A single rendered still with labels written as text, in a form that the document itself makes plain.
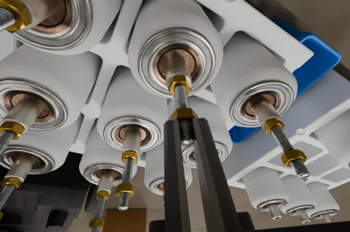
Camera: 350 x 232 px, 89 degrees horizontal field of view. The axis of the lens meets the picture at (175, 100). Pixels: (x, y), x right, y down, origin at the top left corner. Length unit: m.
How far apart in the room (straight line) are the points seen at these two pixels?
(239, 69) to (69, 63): 0.20
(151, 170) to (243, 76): 0.24
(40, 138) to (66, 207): 0.36
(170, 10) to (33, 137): 0.24
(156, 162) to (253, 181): 0.30
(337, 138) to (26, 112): 0.50
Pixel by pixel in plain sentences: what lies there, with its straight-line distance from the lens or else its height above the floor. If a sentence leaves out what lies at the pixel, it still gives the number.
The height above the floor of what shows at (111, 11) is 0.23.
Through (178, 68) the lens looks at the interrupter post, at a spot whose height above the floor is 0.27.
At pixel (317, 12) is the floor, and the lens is 0.54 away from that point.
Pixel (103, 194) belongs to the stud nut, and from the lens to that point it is 0.33.
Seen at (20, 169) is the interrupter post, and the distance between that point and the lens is 0.33.
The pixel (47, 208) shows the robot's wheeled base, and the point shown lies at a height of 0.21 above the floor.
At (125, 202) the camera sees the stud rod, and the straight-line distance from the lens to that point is 0.21.
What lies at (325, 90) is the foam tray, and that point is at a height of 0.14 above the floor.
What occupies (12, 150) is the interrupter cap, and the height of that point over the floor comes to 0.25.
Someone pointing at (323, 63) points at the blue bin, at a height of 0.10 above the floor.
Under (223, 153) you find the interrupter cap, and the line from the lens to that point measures 0.30.
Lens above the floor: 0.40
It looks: 49 degrees down
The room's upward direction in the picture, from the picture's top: 174 degrees clockwise
